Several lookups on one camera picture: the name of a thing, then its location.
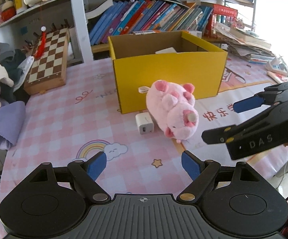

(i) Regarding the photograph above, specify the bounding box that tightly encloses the pink pig plush toy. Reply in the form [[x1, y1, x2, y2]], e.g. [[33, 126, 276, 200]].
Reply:
[[146, 80, 199, 144]]

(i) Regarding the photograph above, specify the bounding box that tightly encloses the pink cartoon table mat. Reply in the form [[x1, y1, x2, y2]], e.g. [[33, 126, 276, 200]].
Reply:
[[0, 52, 288, 237]]

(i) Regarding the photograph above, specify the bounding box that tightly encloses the stack of papers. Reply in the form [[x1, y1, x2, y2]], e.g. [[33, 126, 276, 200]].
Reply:
[[214, 22, 275, 64]]

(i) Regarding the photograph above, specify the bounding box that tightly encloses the white charger cube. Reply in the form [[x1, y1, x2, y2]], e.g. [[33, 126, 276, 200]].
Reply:
[[135, 112, 154, 134]]

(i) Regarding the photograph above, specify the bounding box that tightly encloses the white foam block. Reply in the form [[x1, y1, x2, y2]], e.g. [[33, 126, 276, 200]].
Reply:
[[155, 47, 177, 54]]

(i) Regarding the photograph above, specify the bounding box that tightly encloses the wooden chess board box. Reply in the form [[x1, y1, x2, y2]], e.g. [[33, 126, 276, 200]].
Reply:
[[23, 28, 70, 96]]

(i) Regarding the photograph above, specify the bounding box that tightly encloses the yellow cardboard box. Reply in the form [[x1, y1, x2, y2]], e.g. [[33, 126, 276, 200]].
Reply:
[[108, 31, 227, 114]]

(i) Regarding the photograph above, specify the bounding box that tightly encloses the white orange usmile box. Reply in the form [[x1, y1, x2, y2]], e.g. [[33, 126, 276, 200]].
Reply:
[[132, 30, 163, 35]]

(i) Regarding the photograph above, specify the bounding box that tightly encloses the red tassel ornament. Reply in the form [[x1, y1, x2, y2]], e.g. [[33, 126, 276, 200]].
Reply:
[[34, 26, 46, 59]]

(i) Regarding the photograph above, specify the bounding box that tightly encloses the row of leaning books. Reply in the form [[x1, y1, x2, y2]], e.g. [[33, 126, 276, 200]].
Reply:
[[85, 0, 239, 47]]

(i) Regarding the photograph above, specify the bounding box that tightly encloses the pile of clothes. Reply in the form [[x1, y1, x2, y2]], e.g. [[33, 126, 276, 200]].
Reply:
[[0, 43, 34, 150]]

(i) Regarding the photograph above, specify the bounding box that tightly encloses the white wooden bookshelf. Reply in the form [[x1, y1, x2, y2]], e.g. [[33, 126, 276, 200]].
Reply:
[[0, 0, 256, 63]]

